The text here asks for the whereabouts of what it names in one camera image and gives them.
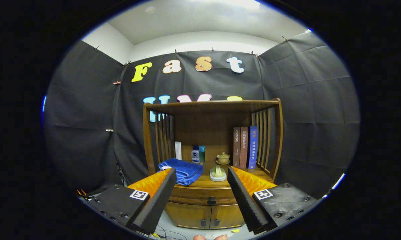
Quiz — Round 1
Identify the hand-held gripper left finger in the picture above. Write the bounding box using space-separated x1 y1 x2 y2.
79 168 177 235

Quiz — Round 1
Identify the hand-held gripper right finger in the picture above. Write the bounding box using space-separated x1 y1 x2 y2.
227 166 321 235

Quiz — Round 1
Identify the wooden drawer with black knob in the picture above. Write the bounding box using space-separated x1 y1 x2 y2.
169 185 238 205

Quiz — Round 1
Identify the pale green brush white base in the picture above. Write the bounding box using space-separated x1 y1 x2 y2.
210 165 227 182

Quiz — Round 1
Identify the wooden cabinet door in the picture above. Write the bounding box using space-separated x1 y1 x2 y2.
164 202 212 229
211 204 245 229

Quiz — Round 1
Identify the wooden countertop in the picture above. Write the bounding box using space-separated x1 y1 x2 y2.
155 162 274 188

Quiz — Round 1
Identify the wooden cabinet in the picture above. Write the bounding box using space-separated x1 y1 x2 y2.
142 98 284 230

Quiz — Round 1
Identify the blue folded towel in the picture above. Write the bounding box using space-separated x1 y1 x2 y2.
158 158 204 186

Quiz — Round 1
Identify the beige lidded teacup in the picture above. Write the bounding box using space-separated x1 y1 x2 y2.
216 152 231 165

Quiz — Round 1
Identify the reddish brown book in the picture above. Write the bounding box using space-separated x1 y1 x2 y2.
239 126 249 169

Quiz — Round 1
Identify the blue book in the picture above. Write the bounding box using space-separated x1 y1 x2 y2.
247 126 258 169

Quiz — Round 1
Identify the dark brown book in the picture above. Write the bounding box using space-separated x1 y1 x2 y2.
233 127 241 168

